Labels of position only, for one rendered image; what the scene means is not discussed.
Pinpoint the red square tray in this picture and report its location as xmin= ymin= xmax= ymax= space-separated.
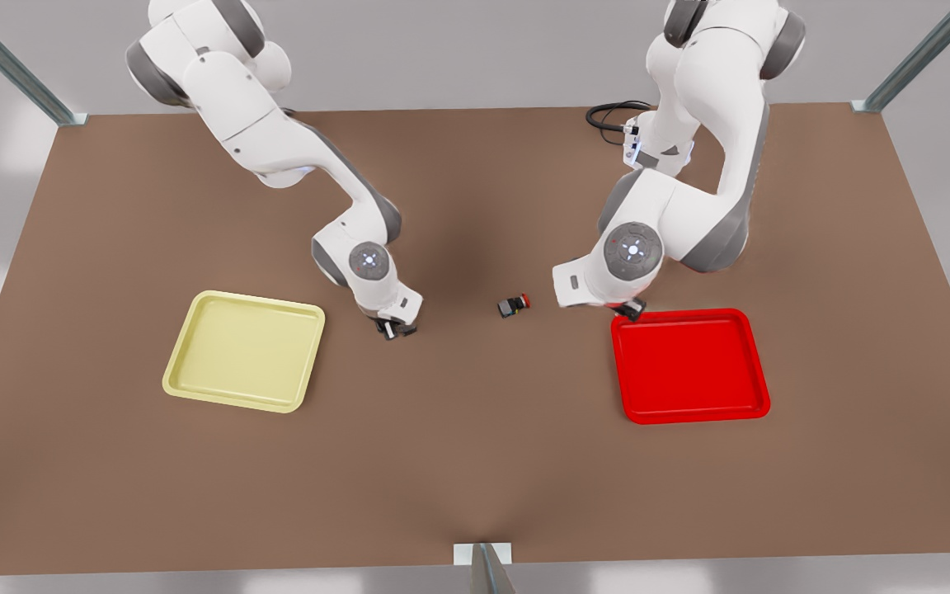
xmin=611 ymin=309 xmax=771 ymax=425

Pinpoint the pale yellow square tray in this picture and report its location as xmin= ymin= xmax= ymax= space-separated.
xmin=162 ymin=290 xmax=326 ymax=413

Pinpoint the black cable loop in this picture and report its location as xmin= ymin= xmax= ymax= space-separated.
xmin=586 ymin=101 xmax=654 ymax=147

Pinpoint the silver frame post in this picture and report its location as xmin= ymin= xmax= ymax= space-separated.
xmin=0 ymin=0 xmax=88 ymax=127
xmin=851 ymin=0 xmax=950 ymax=114
xmin=453 ymin=543 xmax=515 ymax=594

